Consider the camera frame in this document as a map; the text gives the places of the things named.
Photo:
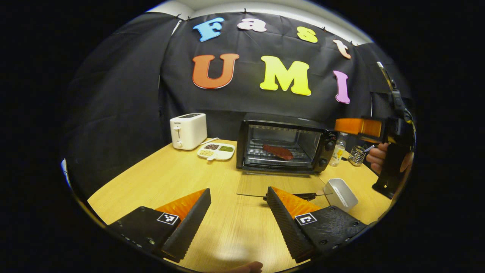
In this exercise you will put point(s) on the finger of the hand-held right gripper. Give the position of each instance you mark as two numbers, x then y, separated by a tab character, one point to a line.
358	127

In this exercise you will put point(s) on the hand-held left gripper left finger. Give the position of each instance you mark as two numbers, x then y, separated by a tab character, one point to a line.
191	223

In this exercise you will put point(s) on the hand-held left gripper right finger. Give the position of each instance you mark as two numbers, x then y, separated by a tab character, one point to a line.
286	223

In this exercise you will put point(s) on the black electric oven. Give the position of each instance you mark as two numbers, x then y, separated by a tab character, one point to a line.
326	146

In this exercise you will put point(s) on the red meat piece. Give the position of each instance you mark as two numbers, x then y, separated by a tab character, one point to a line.
278	151

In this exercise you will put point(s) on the striped straw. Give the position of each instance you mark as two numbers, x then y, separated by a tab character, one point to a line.
369	148

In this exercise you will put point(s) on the clear glass bottle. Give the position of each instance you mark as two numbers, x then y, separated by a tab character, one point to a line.
337	151

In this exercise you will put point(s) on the white rectangular container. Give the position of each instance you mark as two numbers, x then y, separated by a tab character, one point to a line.
341	195

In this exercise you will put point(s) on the white divided dish with grains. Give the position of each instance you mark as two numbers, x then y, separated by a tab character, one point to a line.
216	151

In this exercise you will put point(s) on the white toaster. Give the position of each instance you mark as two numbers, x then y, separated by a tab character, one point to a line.
187	131

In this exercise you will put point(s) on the black backdrop cloth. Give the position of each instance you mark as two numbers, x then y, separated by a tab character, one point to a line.
121	94

